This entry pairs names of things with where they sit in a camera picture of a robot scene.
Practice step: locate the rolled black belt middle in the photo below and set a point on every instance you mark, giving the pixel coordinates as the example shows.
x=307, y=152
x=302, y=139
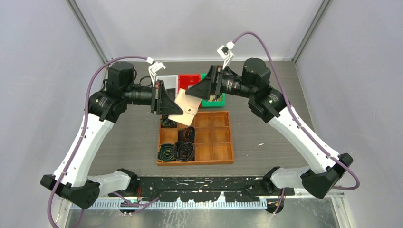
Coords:
x=186, y=134

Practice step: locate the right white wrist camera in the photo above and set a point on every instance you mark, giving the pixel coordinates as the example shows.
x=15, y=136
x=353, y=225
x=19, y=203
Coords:
x=225, y=51

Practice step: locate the aluminium front rail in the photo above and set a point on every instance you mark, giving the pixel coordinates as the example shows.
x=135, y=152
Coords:
x=133, y=203

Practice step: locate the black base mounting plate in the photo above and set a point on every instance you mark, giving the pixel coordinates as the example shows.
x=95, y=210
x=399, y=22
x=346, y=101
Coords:
x=203, y=189

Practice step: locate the gold cards in green bin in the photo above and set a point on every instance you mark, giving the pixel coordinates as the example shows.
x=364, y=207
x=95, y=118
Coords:
x=215, y=98

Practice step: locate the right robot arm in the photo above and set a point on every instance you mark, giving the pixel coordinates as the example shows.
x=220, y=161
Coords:
x=325, y=165

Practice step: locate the black card in white bin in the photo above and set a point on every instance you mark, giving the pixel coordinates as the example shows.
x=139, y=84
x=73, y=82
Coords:
x=171, y=92

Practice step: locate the red plastic bin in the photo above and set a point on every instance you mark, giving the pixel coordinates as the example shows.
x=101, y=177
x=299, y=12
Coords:
x=186, y=81

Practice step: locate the large rolled black belt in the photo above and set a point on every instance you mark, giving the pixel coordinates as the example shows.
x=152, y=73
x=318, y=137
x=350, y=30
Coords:
x=184, y=151

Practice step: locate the rolled belt top left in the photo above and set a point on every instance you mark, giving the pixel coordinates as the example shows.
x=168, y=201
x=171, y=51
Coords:
x=165, y=122

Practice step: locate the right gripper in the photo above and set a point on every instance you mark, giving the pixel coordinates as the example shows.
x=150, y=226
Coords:
x=210, y=85

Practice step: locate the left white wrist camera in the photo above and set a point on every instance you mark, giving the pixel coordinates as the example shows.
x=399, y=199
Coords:
x=154, y=67

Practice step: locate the rolled belt bottom left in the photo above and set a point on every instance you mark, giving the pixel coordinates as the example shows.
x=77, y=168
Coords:
x=165, y=153

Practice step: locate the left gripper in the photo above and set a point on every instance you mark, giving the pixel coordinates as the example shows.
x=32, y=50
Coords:
x=161, y=103

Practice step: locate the wooden compartment tray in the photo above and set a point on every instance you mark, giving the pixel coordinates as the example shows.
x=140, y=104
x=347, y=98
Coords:
x=212, y=143

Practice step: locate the green plastic bin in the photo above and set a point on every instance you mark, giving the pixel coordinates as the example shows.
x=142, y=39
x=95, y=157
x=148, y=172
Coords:
x=220, y=102

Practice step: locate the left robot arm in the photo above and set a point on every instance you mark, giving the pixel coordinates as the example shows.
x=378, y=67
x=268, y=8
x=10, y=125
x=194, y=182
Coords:
x=102, y=110

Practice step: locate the white plastic bin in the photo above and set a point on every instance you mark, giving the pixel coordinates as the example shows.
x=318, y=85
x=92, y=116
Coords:
x=170, y=81

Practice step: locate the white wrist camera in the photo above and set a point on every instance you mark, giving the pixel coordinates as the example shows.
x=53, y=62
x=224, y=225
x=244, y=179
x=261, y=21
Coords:
x=154, y=67
x=225, y=51

